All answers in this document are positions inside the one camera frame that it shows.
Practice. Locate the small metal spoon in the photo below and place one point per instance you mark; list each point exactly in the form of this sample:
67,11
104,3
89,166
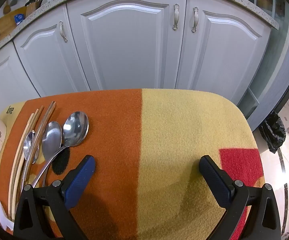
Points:
31,142

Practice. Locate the light wooden chopstick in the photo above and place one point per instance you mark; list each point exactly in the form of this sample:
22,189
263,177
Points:
36,113
30,118

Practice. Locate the black trash bag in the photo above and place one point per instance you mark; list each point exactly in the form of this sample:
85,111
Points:
273,132

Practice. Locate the large metal spoon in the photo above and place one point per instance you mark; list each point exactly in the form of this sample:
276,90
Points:
75,128

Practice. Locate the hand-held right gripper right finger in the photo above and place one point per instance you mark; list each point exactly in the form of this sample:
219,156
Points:
214,180

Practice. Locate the wooden cutting board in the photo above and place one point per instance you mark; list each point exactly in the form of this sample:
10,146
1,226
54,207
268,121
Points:
7,25

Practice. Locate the grey cabinet side panel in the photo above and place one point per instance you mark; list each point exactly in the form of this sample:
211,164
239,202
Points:
272,67

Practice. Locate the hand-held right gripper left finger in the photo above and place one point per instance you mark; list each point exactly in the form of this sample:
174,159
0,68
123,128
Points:
80,180

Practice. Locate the wooden knife block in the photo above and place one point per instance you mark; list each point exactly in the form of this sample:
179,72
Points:
33,8

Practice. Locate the blue labelled packet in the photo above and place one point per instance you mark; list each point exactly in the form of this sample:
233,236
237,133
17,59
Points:
19,19

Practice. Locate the medium metal spoon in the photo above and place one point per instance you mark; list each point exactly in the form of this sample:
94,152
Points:
52,140

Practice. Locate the white cabinet door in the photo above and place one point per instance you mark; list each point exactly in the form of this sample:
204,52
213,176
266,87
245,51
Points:
4,75
222,60
127,45
52,62

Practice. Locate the colourful printed mat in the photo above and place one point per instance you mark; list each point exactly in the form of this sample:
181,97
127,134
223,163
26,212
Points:
172,130

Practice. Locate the white plastic spoon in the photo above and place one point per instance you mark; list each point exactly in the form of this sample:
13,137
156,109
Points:
3,215

